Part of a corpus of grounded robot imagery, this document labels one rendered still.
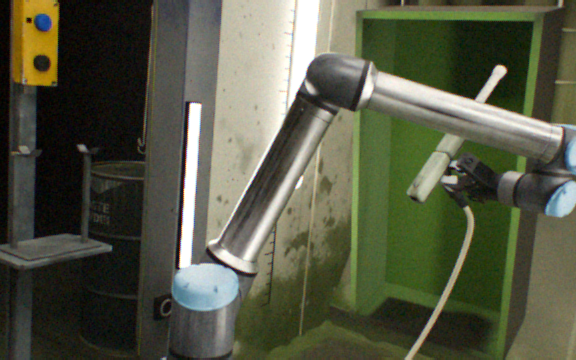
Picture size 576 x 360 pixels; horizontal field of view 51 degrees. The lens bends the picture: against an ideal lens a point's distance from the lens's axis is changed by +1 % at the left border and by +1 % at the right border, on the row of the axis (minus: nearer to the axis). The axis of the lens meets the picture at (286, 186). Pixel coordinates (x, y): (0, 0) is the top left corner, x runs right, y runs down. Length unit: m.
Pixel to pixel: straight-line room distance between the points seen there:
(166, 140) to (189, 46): 0.35
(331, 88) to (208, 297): 0.53
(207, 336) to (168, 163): 1.01
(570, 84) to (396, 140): 1.00
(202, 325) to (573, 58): 2.33
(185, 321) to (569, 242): 2.34
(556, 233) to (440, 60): 1.31
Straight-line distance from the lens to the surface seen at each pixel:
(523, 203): 1.59
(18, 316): 2.20
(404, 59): 2.46
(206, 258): 1.54
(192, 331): 1.38
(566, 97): 3.18
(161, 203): 2.30
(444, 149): 1.72
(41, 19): 1.99
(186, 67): 2.21
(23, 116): 2.05
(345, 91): 1.31
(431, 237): 2.60
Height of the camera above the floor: 1.35
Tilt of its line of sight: 9 degrees down
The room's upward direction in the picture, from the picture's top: 5 degrees clockwise
